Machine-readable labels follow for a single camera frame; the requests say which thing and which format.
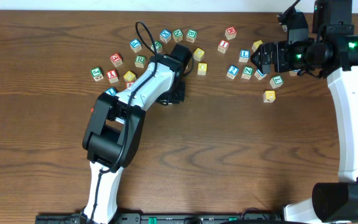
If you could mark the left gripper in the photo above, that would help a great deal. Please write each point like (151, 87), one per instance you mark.
(173, 96)

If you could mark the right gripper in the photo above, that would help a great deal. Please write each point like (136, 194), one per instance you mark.
(274, 56)

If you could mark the blue l block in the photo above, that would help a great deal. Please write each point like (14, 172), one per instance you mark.
(244, 56)
(111, 91)

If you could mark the yellow o block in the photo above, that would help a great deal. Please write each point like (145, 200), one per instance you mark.
(198, 54)
(202, 68)

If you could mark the green R block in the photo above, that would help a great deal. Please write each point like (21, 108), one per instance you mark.
(140, 61)

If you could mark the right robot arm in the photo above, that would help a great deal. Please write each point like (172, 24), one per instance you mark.
(330, 46)

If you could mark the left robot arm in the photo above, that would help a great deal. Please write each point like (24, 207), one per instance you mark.
(114, 130)

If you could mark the blue D block lower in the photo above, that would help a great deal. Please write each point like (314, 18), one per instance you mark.
(293, 72)

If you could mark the green 7 block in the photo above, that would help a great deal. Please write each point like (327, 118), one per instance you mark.
(276, 81)

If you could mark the yellow ball picture block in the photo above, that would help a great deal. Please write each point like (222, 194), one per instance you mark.
(256, 45)

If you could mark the blue 5 block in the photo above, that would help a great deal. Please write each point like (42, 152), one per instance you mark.
(259, 75)

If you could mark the green Z block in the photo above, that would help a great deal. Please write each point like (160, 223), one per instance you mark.
(247, 72)

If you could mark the yellow K block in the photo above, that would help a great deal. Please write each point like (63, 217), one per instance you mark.
(269, 96)

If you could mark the blue 2 block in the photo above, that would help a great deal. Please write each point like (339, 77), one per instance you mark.
(232, 72)

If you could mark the red A block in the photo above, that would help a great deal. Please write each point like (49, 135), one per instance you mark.
(129, 84)

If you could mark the yellow tilted block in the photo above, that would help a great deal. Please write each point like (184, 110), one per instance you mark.
(130, 77)

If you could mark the green F block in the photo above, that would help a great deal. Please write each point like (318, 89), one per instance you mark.
(157, 47)

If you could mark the red W block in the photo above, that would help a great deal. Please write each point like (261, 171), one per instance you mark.
(230, 33)

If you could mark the red I block right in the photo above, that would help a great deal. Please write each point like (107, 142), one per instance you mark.
(223, 46)

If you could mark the blue X block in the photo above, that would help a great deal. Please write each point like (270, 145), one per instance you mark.
(165, 36)

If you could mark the green N block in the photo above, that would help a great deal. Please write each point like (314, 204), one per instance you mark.
(177, 35)

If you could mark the green B block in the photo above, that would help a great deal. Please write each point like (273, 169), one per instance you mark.
(191, 35)

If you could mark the blue P block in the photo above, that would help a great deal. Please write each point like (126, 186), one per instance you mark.
(136, 45)

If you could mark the red E block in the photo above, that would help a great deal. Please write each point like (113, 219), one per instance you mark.
(116, 59)

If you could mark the green J block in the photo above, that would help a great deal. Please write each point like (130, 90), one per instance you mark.
(97, 74)

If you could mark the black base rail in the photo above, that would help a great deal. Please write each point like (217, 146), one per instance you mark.
(136, 218)

